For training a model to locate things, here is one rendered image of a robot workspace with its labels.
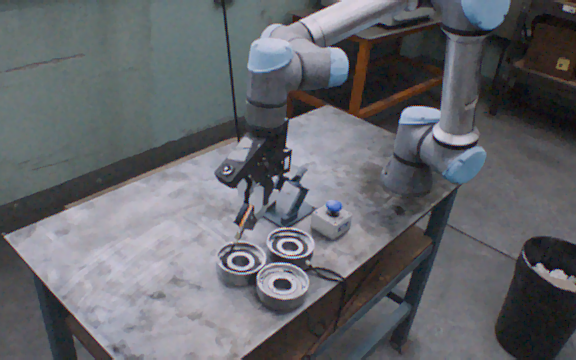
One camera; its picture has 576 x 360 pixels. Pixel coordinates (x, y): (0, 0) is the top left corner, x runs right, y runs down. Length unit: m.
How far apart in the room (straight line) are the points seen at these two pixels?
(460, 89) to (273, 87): 0.49
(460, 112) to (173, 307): 0.77
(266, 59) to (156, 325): 0.53
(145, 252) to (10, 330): 1.11
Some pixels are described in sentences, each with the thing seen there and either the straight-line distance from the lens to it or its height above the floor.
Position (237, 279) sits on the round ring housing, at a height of 0.82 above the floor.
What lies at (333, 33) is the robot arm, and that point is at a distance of 1.10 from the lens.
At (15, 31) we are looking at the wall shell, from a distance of 2.39.
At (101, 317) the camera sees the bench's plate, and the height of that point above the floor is 0.80.
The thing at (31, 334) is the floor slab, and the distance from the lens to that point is 2.16.
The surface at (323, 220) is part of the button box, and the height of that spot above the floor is 0.84.
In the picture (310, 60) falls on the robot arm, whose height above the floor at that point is 1.26.
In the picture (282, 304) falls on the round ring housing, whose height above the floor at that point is 0.83.
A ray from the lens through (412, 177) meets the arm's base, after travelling 1.45.
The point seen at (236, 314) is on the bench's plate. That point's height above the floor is 0.80.
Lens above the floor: 1.56
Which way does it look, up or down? 31 degrees down
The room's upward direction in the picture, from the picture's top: 7 degrees clockwise
